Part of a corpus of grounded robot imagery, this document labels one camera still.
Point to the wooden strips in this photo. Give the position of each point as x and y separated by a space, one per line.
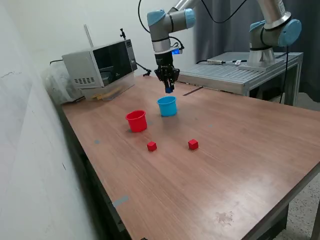
100 97

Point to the silver microwave oven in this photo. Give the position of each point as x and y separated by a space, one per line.
82 65

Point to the silver blue UR5e robot arm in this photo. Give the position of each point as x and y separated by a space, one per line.
162 27

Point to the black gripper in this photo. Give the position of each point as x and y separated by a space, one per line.
164 62

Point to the clear plastic bag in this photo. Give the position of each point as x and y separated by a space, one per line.
57 85

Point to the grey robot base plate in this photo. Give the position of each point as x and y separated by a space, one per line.
275 63

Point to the clear acrylic stand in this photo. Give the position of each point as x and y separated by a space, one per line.
125 83

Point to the blue cube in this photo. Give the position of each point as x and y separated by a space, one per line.
169 90

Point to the small black camera mount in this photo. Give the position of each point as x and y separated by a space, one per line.
122 33

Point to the aluminium robot mount table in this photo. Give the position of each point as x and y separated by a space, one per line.
220 72

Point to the dark grey curtain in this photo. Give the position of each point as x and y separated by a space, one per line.
311 70

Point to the blue plastic cup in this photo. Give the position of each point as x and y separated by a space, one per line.
167 107

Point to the silver connector plug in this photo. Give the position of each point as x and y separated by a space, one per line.
216 61

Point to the red plastic cup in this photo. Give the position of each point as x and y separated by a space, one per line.
136 122

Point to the red cube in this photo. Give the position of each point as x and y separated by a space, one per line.
193 144
151 146

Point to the long grey tape strip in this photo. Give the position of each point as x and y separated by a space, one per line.
120 201

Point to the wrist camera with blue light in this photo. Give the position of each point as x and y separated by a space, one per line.
177 51

